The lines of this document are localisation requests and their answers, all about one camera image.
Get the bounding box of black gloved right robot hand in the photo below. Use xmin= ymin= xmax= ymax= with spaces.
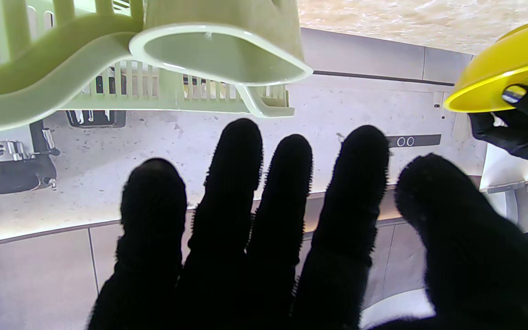
xmin=88 ymin=118 xmax=528 ymax=330

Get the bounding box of yellow plastic bowl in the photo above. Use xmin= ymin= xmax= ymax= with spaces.
xmin=444 ymin=14 xmax=528 ymax=114

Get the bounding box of small white box black mark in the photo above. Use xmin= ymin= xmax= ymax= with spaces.
xmin=430 ymin=90 xmax=448 ymax=112

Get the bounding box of white counter cabinet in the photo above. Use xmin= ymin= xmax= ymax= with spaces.
xmin=300 ymin=27 xmax=474 ymax=87

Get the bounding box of light green plastic dish rack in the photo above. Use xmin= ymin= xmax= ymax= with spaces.
xmin=0 ymin=0 xmax=314 ymax=134

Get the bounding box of black toaster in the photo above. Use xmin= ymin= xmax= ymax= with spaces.
xmin=66 ymin=76 xmax=127 ymax=129

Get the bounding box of black silver coffee machine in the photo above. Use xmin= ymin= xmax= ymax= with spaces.
xmin=0 ymin=120 xmax=61 ymax=195

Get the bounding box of black wall socket rail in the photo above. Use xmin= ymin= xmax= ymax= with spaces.
xmin=385 ymin=134 xmax=442 ymax=149

